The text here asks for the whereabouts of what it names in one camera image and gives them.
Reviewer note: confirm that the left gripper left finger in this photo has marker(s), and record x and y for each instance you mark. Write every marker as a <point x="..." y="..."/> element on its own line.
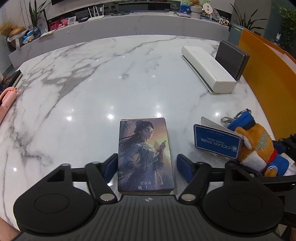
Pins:
<point x="98" y="175"/>

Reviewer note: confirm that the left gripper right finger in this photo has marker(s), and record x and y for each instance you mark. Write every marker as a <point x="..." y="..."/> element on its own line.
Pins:
<point x="197" y="177"/>

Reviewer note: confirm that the blue ocean park tag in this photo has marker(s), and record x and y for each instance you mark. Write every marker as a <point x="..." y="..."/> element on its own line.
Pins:
<point x="217" y="141"/>

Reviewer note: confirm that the orange plush toy keychain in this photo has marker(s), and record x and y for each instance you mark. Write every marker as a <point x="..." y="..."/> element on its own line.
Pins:
<point x="257" y="150"/>

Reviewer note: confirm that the white long box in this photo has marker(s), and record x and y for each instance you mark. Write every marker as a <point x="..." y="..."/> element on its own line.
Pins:
<point x="212" y="74"/>

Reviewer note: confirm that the black square box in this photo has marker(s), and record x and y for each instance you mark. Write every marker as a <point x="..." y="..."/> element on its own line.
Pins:
<point x="232" y="59"/>

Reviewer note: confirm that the pink phone holder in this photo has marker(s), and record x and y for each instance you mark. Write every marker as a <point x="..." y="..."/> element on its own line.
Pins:
<point x="8" y="96"/>

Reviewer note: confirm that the orange storage box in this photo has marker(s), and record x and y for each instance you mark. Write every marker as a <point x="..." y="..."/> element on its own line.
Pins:
<point x="270" y="72"/>

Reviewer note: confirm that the black remote control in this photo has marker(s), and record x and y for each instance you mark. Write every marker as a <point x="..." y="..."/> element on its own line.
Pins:
<point x="11" y="81"/>

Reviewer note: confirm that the left potted plant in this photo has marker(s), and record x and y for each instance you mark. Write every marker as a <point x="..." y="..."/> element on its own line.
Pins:
<point x="35" y="12"/>

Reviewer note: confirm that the white wifi router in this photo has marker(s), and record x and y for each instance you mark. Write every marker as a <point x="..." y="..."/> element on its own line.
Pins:
<point x="96" y="13"/>

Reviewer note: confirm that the potted plant by bin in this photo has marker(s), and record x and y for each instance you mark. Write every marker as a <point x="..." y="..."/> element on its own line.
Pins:
<point x="247" y="23"/>

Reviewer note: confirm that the dried flower basket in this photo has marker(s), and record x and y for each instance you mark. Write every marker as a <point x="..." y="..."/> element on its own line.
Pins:
<point x="9" y="30"/>

